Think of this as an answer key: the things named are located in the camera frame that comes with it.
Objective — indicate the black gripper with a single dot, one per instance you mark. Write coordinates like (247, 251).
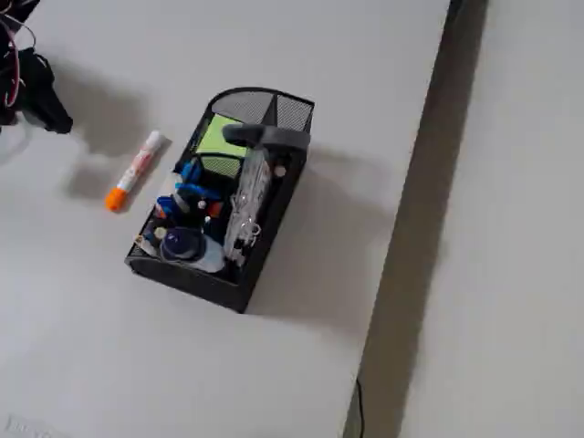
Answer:
(40, 102)

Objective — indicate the orange capped white marker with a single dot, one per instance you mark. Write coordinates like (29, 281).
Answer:
(137, 171)

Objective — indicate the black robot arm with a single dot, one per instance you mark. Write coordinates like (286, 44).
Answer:
(8, 68)

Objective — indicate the dark red object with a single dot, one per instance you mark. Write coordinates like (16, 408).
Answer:
(214, 210)

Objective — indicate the black mesh desk organizer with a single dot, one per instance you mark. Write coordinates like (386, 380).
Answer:
(182, 274)

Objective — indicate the blue pen with red band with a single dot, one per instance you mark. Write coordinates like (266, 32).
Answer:
(169, 206)

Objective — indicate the green sticky note pad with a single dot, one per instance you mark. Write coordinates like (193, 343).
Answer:
(219, 137)

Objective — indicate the blue capped white glue bottle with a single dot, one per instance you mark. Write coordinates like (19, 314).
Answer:
(182, 244)

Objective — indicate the clear plastic bag of clips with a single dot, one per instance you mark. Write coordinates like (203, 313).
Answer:
(248, 201)

